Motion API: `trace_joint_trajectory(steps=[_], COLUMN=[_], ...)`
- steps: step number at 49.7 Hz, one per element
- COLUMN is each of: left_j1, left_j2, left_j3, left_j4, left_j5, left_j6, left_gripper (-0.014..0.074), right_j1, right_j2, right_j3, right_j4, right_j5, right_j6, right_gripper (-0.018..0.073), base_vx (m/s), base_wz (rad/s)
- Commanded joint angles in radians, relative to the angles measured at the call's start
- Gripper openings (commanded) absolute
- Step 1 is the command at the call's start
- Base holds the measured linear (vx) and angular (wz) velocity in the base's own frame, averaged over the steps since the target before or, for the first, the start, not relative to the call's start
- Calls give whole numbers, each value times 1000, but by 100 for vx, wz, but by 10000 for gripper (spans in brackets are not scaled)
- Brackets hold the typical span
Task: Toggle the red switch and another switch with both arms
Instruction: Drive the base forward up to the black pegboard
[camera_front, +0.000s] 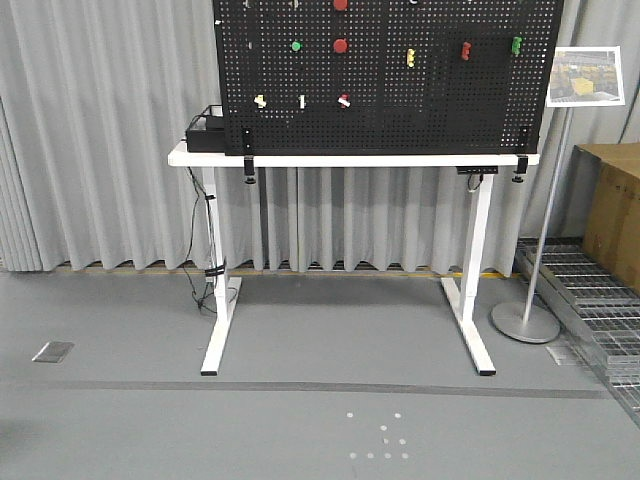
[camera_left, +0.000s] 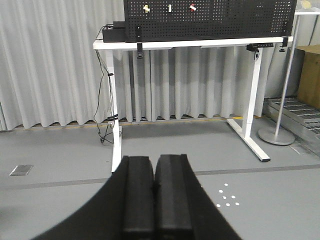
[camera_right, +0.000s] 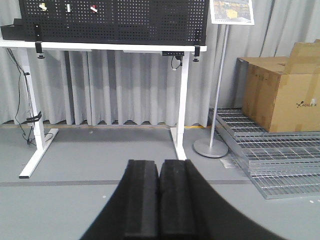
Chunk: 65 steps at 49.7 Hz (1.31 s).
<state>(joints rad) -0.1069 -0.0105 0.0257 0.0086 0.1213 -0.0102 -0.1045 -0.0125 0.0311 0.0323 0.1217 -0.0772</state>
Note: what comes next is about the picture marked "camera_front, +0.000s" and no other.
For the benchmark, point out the red toggle switch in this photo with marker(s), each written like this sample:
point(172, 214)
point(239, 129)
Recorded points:
point(344, 100)

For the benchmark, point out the white standing desk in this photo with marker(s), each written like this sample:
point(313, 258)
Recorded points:
point(461, 297)

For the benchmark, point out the black box on desk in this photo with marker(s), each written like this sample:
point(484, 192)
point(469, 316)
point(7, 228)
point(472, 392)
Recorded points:
point(206, 131)

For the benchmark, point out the desk height control panel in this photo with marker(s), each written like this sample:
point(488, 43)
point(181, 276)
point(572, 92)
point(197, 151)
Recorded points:
point(477, 170)

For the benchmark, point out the black perforated pegboard panel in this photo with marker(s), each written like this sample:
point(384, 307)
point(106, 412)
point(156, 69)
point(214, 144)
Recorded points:
point(443, 105)

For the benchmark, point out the lower red mushroom button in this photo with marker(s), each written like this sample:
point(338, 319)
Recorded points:
point(340, 46)

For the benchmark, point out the red mushroom button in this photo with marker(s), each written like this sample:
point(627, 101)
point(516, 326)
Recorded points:
point(340, 5)
point(340, 46)

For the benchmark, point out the silver sign stand pole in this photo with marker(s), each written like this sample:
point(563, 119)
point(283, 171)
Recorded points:
point(524, 321)

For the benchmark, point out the upper red mushroom button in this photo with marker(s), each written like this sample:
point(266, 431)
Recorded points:
point(340, 5)

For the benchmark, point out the metal floor plate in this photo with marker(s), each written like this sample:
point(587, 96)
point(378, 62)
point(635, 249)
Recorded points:
point(53, 352)

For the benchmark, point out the brown cardboard box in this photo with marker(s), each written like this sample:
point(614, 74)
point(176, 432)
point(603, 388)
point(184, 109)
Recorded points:
point(612, 231)

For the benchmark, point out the metal floor grating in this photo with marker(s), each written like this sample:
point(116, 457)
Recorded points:
point(599, 317)

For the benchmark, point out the framed photo sign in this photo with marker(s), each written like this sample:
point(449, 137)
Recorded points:
point(586, 77)

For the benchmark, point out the left black clamp bracket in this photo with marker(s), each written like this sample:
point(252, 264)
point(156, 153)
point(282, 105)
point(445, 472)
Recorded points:
point(248, 153)

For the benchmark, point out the black clamp bracket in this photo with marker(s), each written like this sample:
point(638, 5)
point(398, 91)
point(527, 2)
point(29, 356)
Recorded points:
point(248, 153)
point(522, 165)

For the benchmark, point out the yellow toggle switch lower left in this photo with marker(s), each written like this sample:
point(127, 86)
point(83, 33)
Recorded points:
point(260, 101)

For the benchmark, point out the yellow switch right panel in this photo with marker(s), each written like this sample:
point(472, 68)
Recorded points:
point(410, 58)

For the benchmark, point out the right black clamp bracket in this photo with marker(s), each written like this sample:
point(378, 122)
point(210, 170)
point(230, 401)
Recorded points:
point(522, 165)

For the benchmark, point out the red switch right panel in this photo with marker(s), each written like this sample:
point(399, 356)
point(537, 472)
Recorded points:
point(466, 51)

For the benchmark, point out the green switch right panel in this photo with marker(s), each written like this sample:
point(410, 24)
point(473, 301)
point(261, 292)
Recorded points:
point(516, 45)

